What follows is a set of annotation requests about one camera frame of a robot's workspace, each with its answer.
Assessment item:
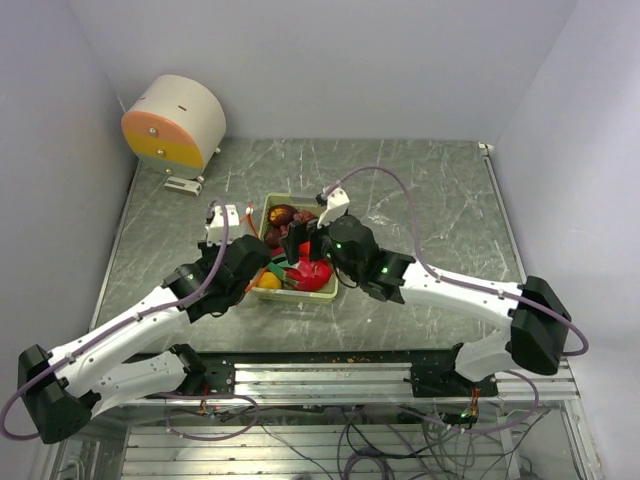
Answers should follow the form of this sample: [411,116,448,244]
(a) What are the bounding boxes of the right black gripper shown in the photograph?
[280,210,361,282]

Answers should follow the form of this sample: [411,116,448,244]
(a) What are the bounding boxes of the pink dragon fruit toy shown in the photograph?
[267,255,333,292]

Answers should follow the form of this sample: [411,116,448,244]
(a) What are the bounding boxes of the red yellow mango toy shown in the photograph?
[298,241,311,257]

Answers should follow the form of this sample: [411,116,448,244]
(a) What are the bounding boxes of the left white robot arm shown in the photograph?
[17,235,271,444]

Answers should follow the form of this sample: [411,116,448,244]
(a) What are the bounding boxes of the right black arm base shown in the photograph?
[403,343,498,398]

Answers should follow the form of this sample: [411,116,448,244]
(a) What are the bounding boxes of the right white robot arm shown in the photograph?
[279,215,571,396]

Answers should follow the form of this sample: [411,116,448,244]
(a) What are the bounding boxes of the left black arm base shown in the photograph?
[169,344,235,396]

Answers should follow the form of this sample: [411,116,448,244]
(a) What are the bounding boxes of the purple grape bunch toy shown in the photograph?
[280,210,316,236]

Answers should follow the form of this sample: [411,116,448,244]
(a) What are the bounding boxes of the dark red apple toy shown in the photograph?
[267,204,298,228]

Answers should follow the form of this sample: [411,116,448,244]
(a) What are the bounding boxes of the dark brown passion fruit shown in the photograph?
[263,227,281,249]

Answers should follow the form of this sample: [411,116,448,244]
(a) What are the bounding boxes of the orange fruit toy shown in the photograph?
[257,271,282,289]

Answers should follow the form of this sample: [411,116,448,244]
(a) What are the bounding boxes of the pale green plastic basket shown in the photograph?
[252,193,339,303]

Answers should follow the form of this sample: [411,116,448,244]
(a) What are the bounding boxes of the small white grey block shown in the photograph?
[164,176,202,197]

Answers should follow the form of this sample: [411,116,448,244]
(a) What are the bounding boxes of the round cream drawer cabinet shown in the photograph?
[121,74,227,180]

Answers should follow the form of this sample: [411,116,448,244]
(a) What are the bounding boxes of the white corner clip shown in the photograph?
[478,142,494,154]

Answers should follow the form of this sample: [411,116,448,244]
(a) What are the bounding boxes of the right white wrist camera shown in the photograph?
[317,187,350,228]

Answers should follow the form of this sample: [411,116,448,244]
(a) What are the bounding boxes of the loose cables under table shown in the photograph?
[164,369,556,480]

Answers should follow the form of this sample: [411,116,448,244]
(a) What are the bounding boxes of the aluminium frame rail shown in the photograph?
[51,352,604,479]

